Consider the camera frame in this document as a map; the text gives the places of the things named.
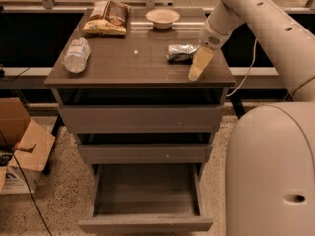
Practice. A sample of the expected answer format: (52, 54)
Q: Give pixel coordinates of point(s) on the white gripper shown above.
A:
(211, 37)

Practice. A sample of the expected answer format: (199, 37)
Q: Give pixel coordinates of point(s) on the bottom grey drawer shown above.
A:
(139, 198)

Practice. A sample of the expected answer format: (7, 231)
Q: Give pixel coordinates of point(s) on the brown chip bag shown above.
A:
(107, 18)

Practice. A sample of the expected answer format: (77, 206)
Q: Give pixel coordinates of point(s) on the grey drawer cabinet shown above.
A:
(133, 71)

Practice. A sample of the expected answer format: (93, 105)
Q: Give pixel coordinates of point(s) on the open cardboard box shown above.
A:
(25, 148)

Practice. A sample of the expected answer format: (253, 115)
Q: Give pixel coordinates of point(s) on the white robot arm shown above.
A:
(270, 162)

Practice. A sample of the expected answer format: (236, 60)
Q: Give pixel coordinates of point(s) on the grey drawer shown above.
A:
(133, 154)
(140, 119)
(139, 198)

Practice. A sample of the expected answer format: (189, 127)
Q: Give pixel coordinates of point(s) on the silver redbull can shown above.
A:
(181, 52)

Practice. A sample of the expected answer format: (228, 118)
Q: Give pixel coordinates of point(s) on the middle grey drawer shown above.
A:
(133, 154)

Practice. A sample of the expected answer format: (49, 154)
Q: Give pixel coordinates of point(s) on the white ceramic bowl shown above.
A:
(162, 18)

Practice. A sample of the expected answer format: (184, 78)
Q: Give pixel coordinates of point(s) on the clear plastic water bottle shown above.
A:
(77, 55)

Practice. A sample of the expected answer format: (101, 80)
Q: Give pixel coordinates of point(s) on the top grey drawer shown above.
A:
(140, 119)

